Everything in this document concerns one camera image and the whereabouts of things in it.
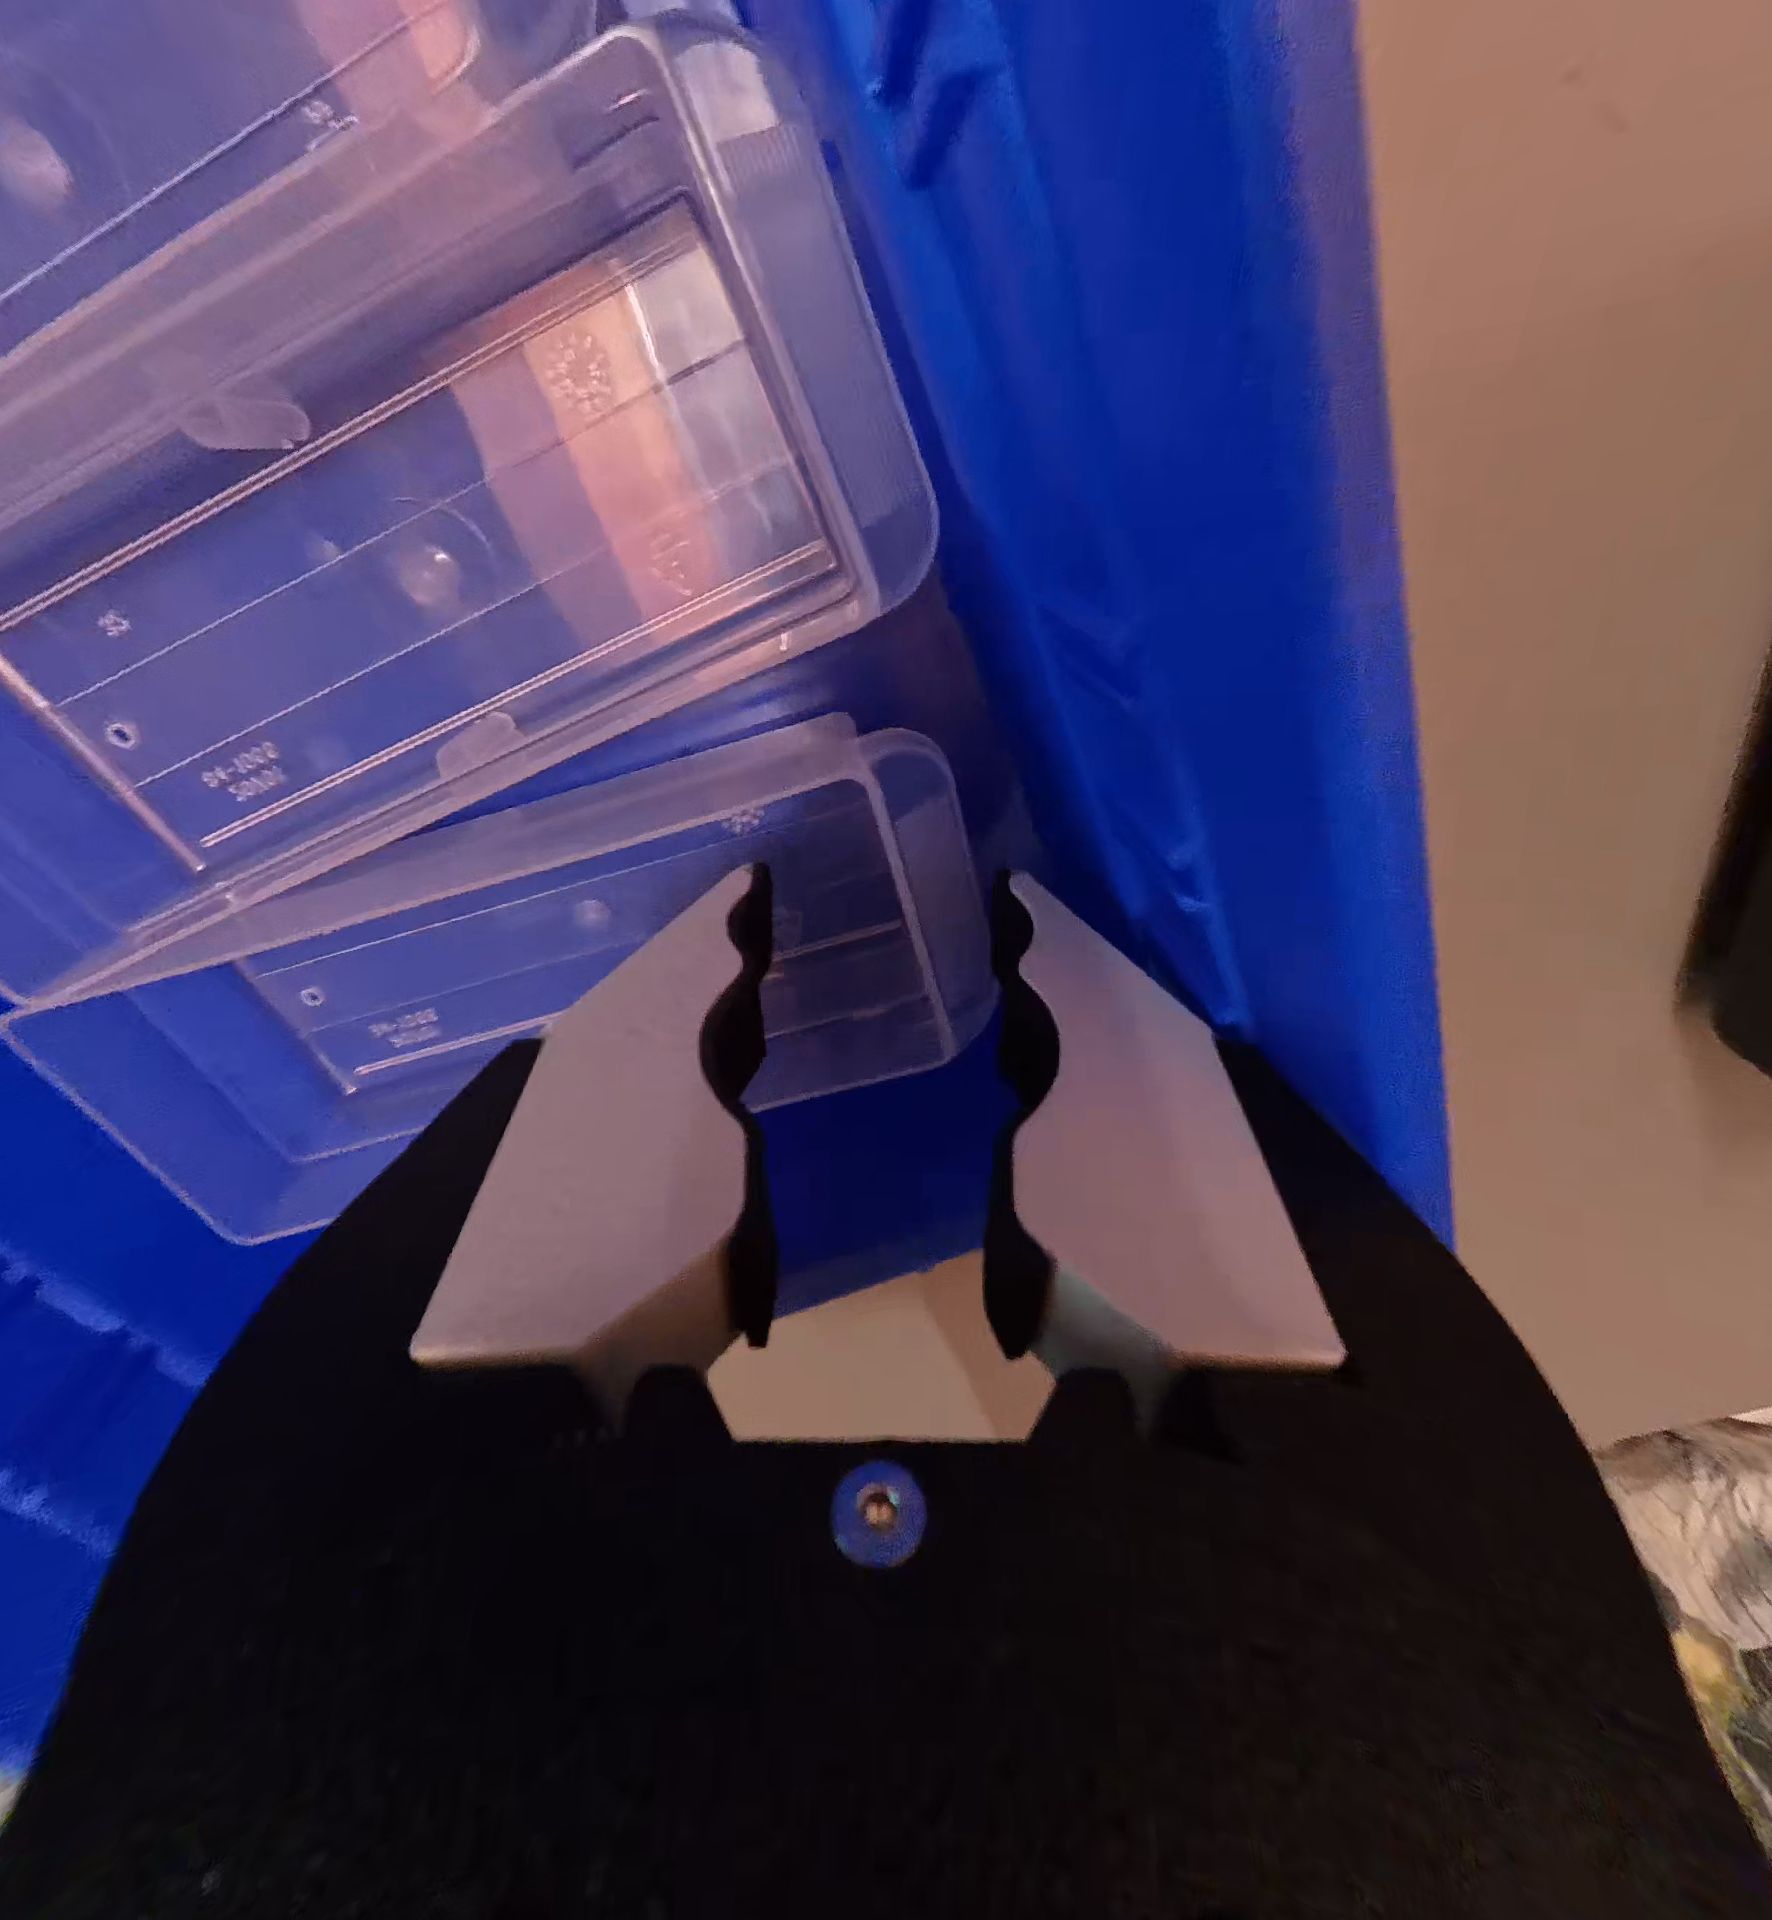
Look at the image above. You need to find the person's white printed shirt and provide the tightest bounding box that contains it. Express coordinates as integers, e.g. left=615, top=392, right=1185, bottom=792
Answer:
left=1591, top=1395, right=1772, bottom=1920

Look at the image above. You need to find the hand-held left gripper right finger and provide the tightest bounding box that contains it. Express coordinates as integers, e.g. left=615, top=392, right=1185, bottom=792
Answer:
left=980, top=867, right=1353, bottom=1438

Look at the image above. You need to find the large blue storage bin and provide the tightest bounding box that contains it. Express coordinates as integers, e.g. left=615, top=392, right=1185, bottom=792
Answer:
left=0, top=0, right=1458, bottom=1764

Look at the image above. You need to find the clear plastic drawer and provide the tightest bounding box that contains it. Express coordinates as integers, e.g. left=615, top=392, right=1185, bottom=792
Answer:
left=0, top=19, right=946, bottom=1004
left=0, top=723, right=1002, bottom=1250
left=0, top=0, right=490, bottom=368

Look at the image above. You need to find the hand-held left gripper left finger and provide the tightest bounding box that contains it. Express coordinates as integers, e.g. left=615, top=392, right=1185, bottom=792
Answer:
left=406, top=858, right=785, bottom=1434

